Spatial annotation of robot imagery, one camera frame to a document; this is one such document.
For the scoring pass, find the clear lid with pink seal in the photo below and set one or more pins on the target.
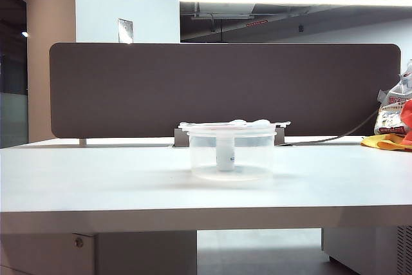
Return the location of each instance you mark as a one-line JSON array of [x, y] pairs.
[[225, 125]]

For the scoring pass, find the small white medicine bottle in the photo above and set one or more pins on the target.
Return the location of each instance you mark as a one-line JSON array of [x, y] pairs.
[[223, 159]]

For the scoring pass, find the round clear plastic box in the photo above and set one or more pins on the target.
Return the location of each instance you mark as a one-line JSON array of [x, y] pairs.
[[251, 154]]

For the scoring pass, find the brown desk divider panel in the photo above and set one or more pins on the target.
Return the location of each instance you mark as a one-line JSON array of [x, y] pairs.
[[145, 91]]

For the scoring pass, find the red ceiling sign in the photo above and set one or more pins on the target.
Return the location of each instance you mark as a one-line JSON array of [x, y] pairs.
[[256, 23]]

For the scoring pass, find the yellow cloth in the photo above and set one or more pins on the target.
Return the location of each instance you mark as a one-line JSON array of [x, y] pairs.
[[373, 141]]

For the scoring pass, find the printed plastic snack bag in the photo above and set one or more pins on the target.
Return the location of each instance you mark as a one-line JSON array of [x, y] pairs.
[[390, 112]]

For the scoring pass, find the white cabinet with vent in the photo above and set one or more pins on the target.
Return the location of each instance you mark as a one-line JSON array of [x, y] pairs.
[[363, 246]]

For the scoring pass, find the orange-red cloth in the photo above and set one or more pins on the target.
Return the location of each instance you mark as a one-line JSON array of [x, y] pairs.
[[408, 117]]

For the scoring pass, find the metal wall plate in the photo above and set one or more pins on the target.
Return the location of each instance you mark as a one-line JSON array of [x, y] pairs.
[[125, 30]]

